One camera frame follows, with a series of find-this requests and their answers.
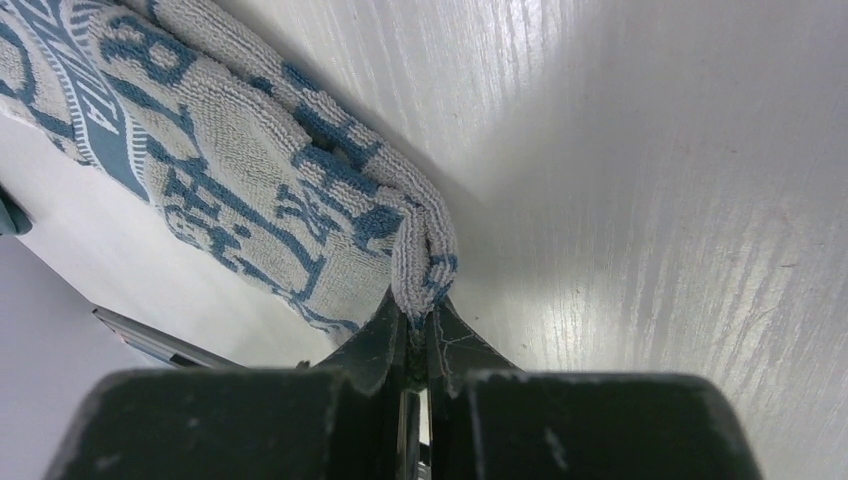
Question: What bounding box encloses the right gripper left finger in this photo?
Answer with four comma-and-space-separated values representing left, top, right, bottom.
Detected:
46, 295, 408, 479

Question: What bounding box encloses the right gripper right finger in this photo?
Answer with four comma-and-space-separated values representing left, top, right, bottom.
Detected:
424, 302, 761, 479

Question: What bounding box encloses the patterned white blue cloth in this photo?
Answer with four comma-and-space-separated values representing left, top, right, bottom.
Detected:
1, 1, 458, 344

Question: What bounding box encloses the grey-blue towel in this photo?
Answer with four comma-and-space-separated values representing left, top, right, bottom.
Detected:
1, 189, 32, 236

